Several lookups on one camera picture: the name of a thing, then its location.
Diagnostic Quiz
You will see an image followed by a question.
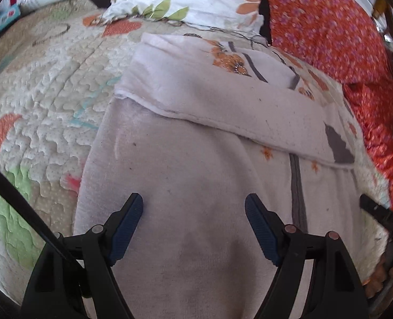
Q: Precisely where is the heart print quilted bedspread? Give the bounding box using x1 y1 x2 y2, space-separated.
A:
0 0 393 309

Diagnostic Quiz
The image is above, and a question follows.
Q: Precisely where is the person's right hand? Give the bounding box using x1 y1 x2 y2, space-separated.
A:
363 260 393 299

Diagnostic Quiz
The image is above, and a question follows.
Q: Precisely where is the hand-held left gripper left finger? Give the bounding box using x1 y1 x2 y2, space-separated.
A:
21 193 144 319

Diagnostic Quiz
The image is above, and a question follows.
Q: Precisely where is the pale pink small garment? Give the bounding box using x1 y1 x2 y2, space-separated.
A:
73 33 389 319

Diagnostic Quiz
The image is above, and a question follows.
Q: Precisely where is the black strap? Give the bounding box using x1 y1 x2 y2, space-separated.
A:
0 156 81 267

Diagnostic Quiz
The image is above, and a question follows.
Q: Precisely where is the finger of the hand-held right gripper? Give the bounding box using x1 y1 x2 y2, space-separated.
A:
359 194 393 238

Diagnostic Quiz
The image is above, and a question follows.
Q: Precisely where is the red patterned cloth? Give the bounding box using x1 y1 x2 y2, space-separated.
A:
342 79 393 220

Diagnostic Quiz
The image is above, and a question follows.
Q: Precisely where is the colourful printed box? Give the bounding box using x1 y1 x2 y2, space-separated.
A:
0 4 22 48

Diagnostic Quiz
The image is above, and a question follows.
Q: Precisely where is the red floral pillow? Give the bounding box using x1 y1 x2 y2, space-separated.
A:
265 0 393 85

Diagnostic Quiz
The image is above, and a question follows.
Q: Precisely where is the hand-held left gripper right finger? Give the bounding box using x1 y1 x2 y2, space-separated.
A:
245 193 370 319

